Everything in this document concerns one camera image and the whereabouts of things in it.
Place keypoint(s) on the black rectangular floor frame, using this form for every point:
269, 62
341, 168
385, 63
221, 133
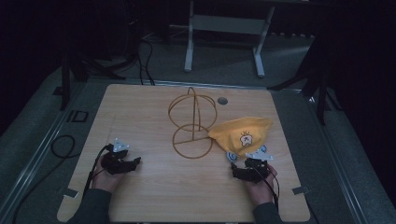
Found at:
77, 116

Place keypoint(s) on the grey tape piece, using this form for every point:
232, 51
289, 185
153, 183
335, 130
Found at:
300, 190
70, 193

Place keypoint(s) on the yellow hat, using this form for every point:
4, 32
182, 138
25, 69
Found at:
239, 133

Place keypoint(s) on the person's right hand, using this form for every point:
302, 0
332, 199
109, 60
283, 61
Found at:
263, 191

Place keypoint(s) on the person's left hand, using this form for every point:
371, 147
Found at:
106, 182

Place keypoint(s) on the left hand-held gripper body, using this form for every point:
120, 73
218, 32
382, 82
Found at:
115, 163

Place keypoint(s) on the grey round table grommet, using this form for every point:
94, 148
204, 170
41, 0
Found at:
222, 100

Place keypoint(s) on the black tripod stand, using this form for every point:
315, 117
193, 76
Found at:
314, 81
81, 71

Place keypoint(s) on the white metal table frame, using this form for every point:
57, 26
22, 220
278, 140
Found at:
229, 25

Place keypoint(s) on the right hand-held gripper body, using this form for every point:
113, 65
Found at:
254, 171

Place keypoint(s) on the blue white round patch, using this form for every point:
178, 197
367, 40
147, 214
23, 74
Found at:
232, 156

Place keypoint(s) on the metal floor rail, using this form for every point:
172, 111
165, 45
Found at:
336, 155
34, 155

